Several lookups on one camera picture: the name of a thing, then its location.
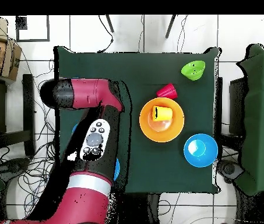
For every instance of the green bowl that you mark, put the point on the green bowl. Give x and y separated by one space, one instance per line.
193 70

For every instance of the small blue bowl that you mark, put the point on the small blue bowl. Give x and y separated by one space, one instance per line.
74 128

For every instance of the black table frame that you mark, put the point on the black table frame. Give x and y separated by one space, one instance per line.
28 114

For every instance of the large blue bowl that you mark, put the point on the large blue bowl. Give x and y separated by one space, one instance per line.
117 170
200 150

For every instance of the black square frame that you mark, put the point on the black square frame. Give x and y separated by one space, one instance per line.
21 23

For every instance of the yellow cup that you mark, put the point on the yellow cup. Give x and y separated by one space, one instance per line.
163 113

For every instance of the red cup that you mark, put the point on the red cup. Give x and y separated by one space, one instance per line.
167 92

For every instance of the large yellow bowl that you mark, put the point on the large yellow bowl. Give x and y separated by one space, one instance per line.
176 126

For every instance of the black tripod leg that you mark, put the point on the black tripod leg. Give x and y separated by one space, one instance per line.
170 26
110 24

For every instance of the black box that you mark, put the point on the black box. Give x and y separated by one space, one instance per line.
236 107

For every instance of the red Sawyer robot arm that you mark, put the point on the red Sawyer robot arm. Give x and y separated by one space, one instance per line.
87 205

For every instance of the black stand base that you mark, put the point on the black stand base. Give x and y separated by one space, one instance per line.
14 166
229 169

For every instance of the cardboard box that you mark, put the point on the cardboard box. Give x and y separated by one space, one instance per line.
10 60

